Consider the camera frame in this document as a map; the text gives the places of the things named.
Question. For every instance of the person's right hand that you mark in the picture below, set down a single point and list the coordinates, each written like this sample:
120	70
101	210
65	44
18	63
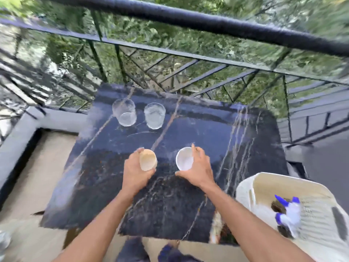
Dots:
201	171

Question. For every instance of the cream plastic basket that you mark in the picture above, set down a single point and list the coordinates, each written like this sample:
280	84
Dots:
321	231

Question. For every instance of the brown checked cloth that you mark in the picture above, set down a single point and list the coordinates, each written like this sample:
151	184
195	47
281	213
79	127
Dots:
278	207

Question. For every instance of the dark trousers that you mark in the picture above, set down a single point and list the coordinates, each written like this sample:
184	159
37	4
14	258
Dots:
131	251

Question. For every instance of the white spray bottle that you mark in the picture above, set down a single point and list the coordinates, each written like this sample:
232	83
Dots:
293	215

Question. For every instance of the cream cup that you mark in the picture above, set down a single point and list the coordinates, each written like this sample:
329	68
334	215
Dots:
148	160

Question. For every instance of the dark marble table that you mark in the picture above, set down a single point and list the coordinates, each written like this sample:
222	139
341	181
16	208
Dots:
177	204

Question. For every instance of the green foliage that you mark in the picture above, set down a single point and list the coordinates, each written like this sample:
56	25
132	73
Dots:
163	35

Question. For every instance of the clear drinking glass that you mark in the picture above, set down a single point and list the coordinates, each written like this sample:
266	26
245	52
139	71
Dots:
155	116

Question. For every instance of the person's right forearm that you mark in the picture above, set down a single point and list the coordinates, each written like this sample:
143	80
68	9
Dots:
250	231

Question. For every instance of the plain white cup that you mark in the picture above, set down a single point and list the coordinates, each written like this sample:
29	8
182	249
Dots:
184	159

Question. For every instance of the person's left forearm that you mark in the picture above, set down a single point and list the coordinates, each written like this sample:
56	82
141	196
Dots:
101	229

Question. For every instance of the person's left hand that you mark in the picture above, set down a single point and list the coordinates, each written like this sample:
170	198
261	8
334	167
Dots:
135	177

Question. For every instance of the clear glass tumbler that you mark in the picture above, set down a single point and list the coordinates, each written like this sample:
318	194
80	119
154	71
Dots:
125	113

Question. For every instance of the black metal railing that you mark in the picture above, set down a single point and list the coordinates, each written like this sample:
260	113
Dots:
218	24

